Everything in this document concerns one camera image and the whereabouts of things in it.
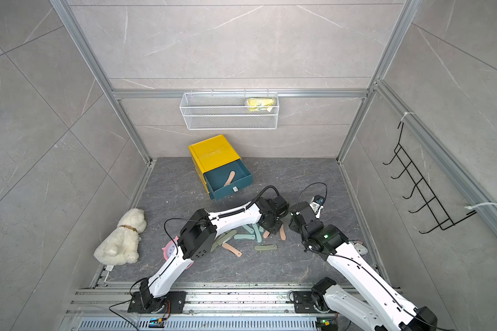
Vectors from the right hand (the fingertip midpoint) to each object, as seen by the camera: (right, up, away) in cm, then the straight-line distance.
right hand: (301, 218), depth 77 cm
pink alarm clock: (-53, -14, +7) cm, 55 cm away
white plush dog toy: (-71, -12, +2) cm, 72 cm away
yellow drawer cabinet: (-38, +26, +16) cm, 48 cm away
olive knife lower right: (-13, -14, +9) cm, 22 cm away
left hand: (-7, -6, +15) cm, 18 cm away
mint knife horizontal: (-25, -11, +13) cm, 30 cm away
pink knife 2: (-27, -16, +8) cm, 33 cm away
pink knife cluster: (-13, -10, +13) cm, 20 cm away
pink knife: (-29, +16, +13) cm, 35 cm away
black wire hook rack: (+38, +9, -13) cm, 41 cm away
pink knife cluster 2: (-5, -9, +13) cm, 17 cm away
